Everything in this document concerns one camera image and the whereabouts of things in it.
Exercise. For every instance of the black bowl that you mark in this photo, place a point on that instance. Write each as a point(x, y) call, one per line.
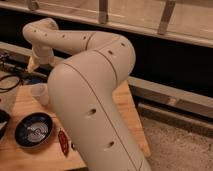
point(33, 130)

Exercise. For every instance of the red small tool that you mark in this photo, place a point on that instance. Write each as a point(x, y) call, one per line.
point(63, 140)

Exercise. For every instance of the metal rail frame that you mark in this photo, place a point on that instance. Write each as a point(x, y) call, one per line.
point(188, 21)

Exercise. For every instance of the white ceramic cup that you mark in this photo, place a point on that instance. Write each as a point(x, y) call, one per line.
point(40, 93)

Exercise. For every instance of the dark object at left edge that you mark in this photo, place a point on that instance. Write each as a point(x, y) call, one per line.
point(4, 119)

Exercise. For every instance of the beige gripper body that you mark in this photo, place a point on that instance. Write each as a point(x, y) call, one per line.
point(42, 54)

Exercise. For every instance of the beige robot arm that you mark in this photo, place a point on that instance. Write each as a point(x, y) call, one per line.
point(80, 90)

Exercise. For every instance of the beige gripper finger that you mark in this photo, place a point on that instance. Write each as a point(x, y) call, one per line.
point(32, 64)

